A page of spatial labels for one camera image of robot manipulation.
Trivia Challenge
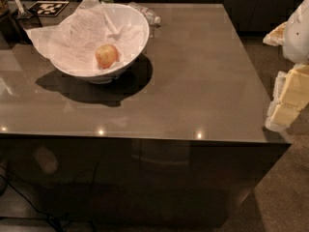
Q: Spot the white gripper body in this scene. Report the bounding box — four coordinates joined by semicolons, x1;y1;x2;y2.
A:
283;0;309;64

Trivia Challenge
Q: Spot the black white fiducial marker card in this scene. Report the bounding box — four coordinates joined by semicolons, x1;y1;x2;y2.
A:
29;1;69;17

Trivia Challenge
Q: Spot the white handled utensil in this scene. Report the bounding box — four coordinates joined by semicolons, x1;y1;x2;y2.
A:
14;0;32;19

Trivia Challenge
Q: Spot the black floor cable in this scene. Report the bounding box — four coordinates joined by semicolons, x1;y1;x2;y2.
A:
0;172;98;232

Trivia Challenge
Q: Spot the clear plastic water bottle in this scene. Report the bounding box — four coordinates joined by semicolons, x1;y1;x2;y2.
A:
129;2;161;26

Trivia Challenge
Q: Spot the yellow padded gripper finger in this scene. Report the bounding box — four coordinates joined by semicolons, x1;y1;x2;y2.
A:
265;64;309;131

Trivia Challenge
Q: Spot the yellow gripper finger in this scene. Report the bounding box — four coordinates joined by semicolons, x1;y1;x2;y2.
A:
263;22;287;46

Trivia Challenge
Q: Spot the white paper towel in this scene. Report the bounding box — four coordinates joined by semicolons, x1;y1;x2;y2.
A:
24;0;148;77

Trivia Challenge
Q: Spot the red yellow apple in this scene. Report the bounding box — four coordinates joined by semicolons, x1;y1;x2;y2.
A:
95;44;119;69

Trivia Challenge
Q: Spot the dark object at table corner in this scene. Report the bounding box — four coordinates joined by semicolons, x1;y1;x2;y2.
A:
0;0;42;44

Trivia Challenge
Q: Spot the white bowl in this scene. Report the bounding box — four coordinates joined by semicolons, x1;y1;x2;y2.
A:
51;3;151;85

